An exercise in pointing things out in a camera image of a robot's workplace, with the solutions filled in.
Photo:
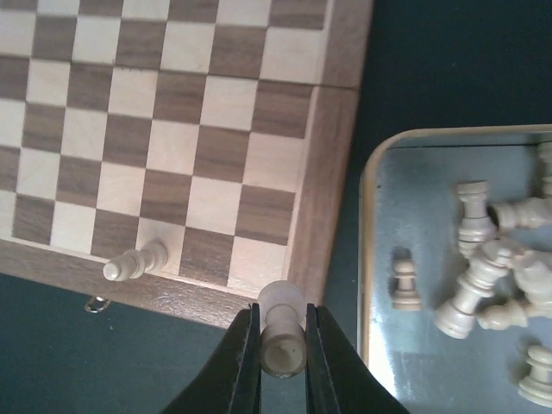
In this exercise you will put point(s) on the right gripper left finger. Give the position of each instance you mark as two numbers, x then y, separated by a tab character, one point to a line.
230	381

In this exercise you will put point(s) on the light chess piece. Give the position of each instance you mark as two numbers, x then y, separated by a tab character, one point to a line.
283	351

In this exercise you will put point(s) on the light queen lying in tin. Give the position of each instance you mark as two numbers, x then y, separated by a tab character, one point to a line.
488	263

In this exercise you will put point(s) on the gold metal tin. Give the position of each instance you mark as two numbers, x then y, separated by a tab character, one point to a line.
410	211

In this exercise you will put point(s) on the light pawn in tin corner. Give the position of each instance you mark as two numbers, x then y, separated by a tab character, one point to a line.
536	385

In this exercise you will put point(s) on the light pawn standing in tin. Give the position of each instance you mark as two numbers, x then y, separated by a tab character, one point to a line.
405	296

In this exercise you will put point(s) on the wooden chess board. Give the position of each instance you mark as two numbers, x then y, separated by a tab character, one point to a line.
220	128

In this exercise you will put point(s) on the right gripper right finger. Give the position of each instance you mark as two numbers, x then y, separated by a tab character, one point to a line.
336	378

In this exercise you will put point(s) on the light bishop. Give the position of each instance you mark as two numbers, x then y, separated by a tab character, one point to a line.
133	263

